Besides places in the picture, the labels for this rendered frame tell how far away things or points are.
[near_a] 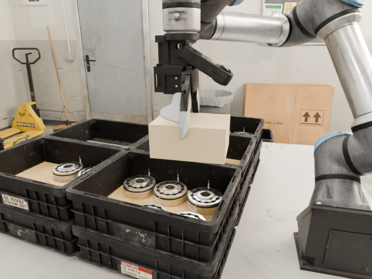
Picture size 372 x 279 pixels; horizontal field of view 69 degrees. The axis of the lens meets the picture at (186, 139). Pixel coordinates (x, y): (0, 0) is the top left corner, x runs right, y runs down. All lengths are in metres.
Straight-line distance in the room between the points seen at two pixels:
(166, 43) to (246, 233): 0.64
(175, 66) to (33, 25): 4.35
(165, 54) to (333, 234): 0.59
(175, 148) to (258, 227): 0.51
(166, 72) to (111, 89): 3.67
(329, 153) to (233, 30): 0.43
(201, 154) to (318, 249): 0.43
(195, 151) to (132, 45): 3.51
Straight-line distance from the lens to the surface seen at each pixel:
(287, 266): 0.87
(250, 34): 0.82
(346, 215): 0.79
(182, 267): 0.68
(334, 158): 0.86
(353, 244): 0.84
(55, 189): 0.78
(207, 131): 0.54
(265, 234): 0.96
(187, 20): 0.55
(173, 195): 0.82
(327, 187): 0.84
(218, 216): 0.61
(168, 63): 0.58
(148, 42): 3.91
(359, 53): 0.85
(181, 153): 0.57
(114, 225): 0.72
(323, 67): 3.82
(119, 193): 0.90
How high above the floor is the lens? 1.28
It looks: 20 degrees down
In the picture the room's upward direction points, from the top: straight up
